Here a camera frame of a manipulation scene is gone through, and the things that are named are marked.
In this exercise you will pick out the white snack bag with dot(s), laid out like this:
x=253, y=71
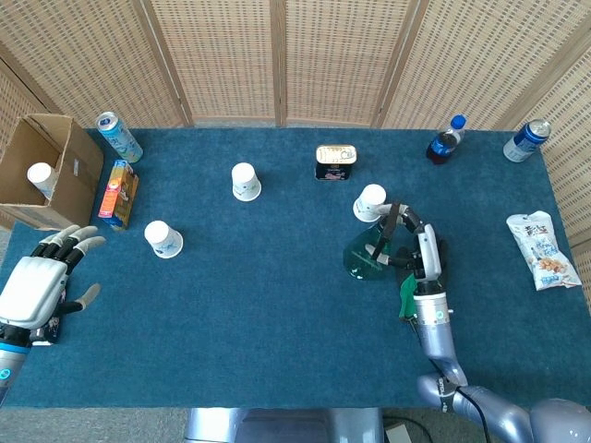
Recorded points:
x=542, y=251

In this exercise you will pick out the silver blue robot base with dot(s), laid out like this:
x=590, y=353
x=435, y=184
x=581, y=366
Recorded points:
x=277, y=427

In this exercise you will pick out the black luncheon meat tin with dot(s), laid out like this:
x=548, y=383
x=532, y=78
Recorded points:
x=336, y=161

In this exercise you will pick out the white paper cup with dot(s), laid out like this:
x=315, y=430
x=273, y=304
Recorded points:
x=369, y=200
x=162, y=240
x=40, y=177
x=245, y=182

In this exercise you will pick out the green black work glove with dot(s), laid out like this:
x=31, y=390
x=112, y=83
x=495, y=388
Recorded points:
x=407, y=295

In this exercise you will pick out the bamboo folding screen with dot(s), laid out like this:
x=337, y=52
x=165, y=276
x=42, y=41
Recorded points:
x=231, y=55

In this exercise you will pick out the cola bottle blue cap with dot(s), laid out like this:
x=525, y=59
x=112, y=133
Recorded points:
x=443, y=145

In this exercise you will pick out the blue silver drink can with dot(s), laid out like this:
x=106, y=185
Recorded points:
x=526, y=140

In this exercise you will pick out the open cardboard box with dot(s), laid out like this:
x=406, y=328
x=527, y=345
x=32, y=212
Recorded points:
x=76, y=184

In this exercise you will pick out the orange yellow snack box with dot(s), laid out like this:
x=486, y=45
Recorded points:
x=115, y=196

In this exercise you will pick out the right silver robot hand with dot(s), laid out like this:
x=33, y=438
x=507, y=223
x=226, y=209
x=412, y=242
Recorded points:
x=427, y=254

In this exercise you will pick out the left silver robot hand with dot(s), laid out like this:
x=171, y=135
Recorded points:
x=30, y=290

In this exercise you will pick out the dark snack packet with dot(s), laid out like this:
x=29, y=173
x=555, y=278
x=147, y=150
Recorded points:
x=48, y=331

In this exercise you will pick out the green spray bottle black trigger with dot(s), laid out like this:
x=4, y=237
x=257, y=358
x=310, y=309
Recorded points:
x=365, y=258

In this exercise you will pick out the light blue drink can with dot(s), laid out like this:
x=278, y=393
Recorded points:
x=120, y=138

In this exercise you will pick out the blue table cloth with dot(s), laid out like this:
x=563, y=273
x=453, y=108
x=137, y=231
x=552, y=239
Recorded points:
x=231, y=332

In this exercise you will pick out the small white floor box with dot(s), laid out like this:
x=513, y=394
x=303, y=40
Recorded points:
x=397, y=434

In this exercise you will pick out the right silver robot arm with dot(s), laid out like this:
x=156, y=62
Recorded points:
x=434, y=332

